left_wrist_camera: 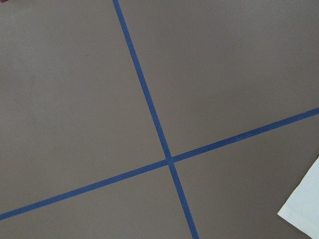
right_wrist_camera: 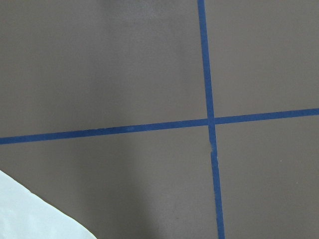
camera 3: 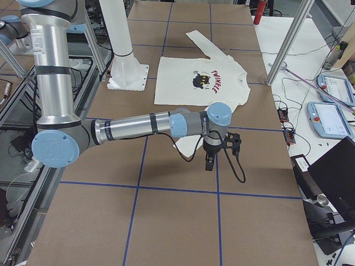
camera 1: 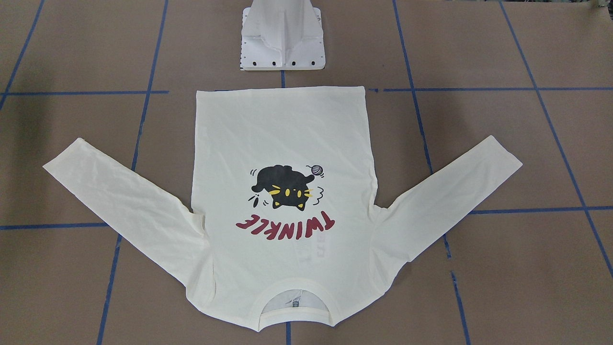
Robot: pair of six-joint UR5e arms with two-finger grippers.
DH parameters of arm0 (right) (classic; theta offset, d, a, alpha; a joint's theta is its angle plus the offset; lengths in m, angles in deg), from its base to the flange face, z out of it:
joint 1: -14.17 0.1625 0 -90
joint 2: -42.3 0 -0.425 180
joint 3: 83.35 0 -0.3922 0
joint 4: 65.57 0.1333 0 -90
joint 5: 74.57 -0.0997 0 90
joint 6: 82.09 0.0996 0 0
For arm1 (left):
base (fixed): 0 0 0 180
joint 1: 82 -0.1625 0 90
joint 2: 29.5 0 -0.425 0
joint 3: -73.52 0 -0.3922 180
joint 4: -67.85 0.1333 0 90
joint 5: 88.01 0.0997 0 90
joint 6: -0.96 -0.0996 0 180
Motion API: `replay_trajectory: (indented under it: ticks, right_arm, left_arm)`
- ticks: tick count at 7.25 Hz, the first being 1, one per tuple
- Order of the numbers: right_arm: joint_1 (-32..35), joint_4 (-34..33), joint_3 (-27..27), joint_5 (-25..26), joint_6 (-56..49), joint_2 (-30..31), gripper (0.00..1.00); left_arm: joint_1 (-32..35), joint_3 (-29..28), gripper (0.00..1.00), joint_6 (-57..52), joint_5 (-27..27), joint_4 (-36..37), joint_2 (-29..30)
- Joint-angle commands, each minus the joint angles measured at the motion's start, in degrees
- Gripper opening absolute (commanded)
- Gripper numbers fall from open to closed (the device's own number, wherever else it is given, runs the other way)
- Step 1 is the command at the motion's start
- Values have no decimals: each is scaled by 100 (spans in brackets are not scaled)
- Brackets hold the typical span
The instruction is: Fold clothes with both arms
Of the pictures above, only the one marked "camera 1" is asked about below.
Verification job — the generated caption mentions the cream long-sleeve cat shirt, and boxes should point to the cream long-sleeve cat shirt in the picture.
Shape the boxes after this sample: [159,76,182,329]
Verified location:
[44,86,522,331]

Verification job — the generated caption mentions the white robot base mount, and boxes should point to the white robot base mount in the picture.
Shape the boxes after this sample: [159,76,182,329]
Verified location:
[239,0,326,71]

